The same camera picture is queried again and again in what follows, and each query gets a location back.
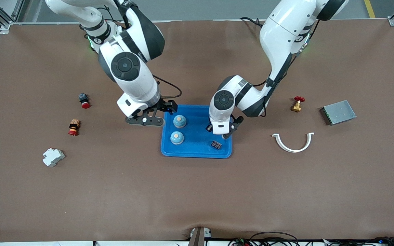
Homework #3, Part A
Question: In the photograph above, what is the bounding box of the blue call bell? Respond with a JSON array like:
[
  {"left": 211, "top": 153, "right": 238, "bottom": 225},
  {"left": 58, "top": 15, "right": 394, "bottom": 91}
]
[
  {"left": 173, "top": 114, "right": 187, "bottom": 129},
  {"left": 170, "top": 131, "right": 184, "bottom": 145}
]

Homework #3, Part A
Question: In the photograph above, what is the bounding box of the blue plastic tray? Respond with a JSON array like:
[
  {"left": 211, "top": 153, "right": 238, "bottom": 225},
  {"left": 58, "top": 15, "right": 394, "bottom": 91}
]
[{"left": 160, "top": 105, "right": 232, "bottom": 159}]

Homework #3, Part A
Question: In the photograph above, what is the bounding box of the red push button black base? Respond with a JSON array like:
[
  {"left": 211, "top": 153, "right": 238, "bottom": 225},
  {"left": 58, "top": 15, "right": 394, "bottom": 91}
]
[{"left": 78, "top": 93, "right": 91, "bottom": 109}]

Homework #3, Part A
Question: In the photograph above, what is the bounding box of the red yellow emergency stop button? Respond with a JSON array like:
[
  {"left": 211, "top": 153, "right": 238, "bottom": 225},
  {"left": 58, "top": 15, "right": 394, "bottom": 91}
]
[{"left": 68, "top": 119, "right": 81, "bottom": 136}]

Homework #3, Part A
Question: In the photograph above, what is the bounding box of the brown table mat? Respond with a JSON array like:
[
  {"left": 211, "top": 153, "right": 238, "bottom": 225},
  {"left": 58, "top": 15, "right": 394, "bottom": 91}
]
[{"left": 0, "top": 19, "right": 394, "bottom": 242}]

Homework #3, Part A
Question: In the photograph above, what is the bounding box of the white circuit breaker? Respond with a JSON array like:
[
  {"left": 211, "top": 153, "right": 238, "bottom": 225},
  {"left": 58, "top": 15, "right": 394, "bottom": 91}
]
[{"left": 42, "top": 148, "right": 65, "bottom": 167}]

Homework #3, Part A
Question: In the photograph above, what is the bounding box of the grey metal box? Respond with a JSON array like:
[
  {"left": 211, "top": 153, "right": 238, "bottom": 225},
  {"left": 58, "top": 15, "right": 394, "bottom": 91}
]
[{"left": 320, "top": 100, "right": 357, "bottom": 126}]

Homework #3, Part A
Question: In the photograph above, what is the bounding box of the white half-ring pipe clamp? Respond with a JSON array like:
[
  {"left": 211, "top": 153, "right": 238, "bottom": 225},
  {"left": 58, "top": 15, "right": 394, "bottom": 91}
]
[{"left": 272, "top": 132, "right": 315, "bottom": 153}]

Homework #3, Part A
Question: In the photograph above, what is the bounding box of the brass valve red handle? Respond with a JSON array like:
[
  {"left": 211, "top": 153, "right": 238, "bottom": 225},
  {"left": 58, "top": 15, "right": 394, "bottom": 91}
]
[{"left": 291, "top": 96, "right": 305, "bottom": 113}]

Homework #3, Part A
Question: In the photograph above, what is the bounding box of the grey metal bracket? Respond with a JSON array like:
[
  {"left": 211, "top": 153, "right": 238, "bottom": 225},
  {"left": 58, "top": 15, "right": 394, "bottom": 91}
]
[{"left": 187, "top": 227, "right": 213, "bottom": 246}]

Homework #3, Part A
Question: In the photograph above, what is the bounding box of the black arm base cable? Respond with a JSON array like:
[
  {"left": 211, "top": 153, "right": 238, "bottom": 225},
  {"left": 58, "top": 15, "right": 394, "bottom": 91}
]
[{"left": 240, "top": 16, "right": 264, "bottom": 28}]

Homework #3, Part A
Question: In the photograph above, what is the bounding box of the black cable loop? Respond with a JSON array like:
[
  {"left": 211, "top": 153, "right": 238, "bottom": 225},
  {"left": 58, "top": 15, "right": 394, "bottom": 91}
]
[{"left": 250, "top": 231, "right": 299, "bottom": 246}]

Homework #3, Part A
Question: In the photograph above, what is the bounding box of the black cable bundle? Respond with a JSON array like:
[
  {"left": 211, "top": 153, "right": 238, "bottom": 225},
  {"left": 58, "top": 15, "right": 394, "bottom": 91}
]
[{"left": 320, "top": 236, "right": 394, "bottom": 246}]

